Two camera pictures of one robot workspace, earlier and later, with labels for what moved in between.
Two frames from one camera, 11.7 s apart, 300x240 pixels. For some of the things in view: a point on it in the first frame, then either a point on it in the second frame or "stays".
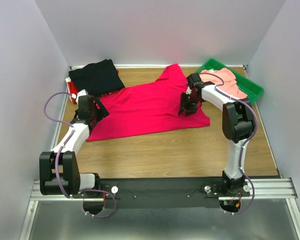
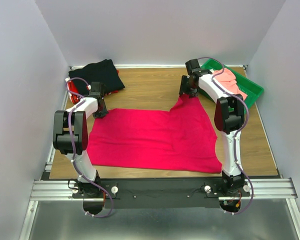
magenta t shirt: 148,107 to 181,139
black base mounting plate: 161,193 stays
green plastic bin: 250,88 stays
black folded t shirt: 97,77 stays
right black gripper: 190,110 to 191,93
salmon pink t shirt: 229,87 stays
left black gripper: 102,112 to 97,115
